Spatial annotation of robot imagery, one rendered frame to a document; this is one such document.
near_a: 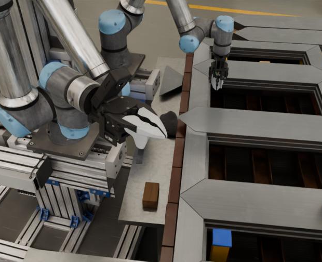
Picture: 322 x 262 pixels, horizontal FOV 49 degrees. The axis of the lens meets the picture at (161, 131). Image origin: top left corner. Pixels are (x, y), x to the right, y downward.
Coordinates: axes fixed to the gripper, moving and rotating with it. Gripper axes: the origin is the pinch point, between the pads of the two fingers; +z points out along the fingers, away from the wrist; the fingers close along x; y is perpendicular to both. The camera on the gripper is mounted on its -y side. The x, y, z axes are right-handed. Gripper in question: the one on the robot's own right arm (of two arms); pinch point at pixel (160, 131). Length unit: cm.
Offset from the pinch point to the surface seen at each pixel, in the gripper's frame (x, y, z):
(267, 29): -178, 37, -56
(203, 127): -71, 50, -30
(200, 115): -77, 49, -36
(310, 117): -108, 44, 3
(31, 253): 19, 44, -23
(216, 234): -29, 53, 5
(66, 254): 12.9, 42.7, -16.3
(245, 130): -82, 48, -15
